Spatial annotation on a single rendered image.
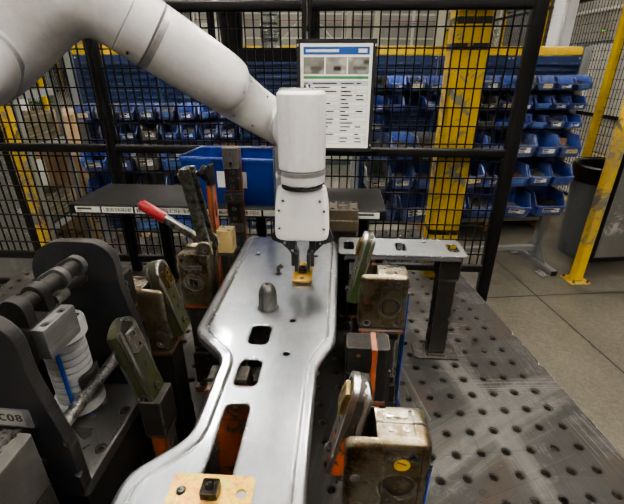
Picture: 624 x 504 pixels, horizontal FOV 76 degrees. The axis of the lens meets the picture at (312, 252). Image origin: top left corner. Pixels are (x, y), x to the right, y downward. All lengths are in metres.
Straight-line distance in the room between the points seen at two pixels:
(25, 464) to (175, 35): 0.51
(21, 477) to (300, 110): 0.57
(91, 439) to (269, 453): 0.23
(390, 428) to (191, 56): 0.52
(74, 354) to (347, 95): 0.98
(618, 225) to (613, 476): 2.55
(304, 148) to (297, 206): 0.11
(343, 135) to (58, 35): 0.84
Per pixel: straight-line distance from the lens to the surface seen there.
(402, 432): 0.46
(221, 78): 0.63
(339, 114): 1.27
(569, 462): 0.99
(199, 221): 0.79
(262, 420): 0.52
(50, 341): 0.47
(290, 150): 0.70
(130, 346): 0.55
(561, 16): 5.18
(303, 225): 0.74
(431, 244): 0.99
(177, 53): 0.62
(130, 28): 0.62
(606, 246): 3.43
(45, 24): 0.64
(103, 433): 0.61
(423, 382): 1.05
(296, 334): 0.65
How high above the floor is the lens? 1.38
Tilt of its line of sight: 25 degrees down
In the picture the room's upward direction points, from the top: straight up
